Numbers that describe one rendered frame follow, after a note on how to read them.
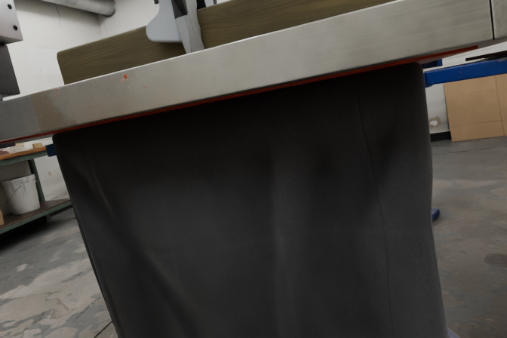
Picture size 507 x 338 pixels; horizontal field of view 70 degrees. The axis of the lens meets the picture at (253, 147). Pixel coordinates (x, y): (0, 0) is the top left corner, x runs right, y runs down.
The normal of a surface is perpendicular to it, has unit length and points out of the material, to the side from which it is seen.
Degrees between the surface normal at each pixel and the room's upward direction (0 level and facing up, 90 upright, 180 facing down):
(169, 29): 83
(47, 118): 90
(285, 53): 90
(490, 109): 78
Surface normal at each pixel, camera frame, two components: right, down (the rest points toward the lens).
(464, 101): -0.34, -0.02
